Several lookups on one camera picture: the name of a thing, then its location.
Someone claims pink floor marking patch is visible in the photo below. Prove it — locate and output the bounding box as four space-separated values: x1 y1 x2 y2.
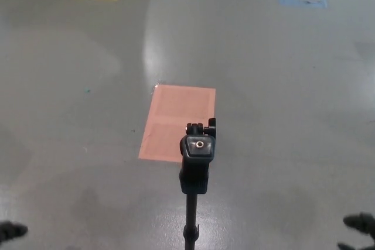
138 84 217 163

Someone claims black phone stand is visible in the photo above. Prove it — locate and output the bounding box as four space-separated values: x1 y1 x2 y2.
178 117 217 250

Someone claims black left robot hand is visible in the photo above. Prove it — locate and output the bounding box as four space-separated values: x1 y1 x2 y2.
0 221 29 244

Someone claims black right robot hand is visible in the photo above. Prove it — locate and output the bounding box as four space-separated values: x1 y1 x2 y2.
336 212 375 250

